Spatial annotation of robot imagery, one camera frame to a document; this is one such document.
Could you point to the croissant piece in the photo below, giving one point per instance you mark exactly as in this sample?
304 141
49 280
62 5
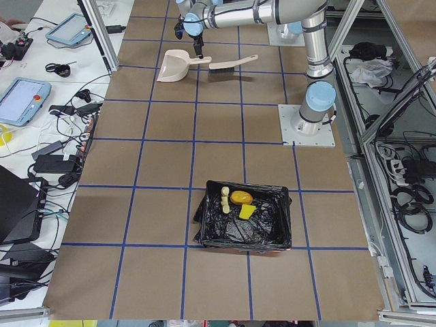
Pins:
224 199

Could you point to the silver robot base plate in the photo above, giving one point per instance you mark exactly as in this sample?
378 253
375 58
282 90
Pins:
295 131

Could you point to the blue teach pendant far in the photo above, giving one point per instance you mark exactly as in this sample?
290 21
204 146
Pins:
71 31

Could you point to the blue teach pendant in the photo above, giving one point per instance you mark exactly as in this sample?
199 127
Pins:
22 99
71 31

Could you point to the aluminium frame post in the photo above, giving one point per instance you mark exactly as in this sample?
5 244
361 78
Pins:
95 22

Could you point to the white hand brush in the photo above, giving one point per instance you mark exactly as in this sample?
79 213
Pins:
229 66

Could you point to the beige dustpan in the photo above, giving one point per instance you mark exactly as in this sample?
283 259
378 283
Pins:
176 64

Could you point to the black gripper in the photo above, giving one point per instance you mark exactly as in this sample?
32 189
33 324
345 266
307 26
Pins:
197 42

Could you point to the green yellow sponge piece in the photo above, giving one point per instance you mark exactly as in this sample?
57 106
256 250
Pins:
246 211

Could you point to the black power adapter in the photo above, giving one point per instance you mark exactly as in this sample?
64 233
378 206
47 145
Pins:
56 164

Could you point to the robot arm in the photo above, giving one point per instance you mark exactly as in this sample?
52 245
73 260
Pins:
320 94
197 16

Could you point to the blue teach pendant near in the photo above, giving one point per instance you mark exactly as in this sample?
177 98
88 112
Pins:
22 99

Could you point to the power strip with plugs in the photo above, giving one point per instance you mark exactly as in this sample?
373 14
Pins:
86 136

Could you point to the black lined trash bin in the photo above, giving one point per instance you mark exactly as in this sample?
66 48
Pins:
263 225

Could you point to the white crumpled cloth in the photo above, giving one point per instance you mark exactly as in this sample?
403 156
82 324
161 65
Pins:
374 73

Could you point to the black laptop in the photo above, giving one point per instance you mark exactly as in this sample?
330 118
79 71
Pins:
22 201

